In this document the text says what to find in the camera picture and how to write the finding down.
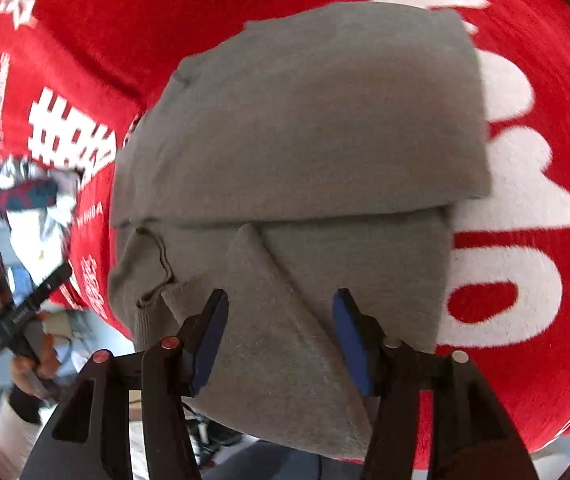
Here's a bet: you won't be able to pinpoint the grey knit garment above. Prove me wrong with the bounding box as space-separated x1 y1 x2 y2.
108 2 491 460

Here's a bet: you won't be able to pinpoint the person's left forearm white sleeve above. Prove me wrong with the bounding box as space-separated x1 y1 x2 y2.
0 387 42 463

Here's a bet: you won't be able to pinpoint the person's left hand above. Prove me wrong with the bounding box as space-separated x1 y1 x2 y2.
10 334 61 400

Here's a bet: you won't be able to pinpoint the patterned white blue red cloth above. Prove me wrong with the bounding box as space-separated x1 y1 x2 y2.
0 157 80 284

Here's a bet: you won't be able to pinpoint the person's blue jeans legs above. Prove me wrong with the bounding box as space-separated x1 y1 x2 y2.
201 441 363 480

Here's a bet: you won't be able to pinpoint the red blanket with white print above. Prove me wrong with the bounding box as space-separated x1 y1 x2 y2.
0 0 570 460

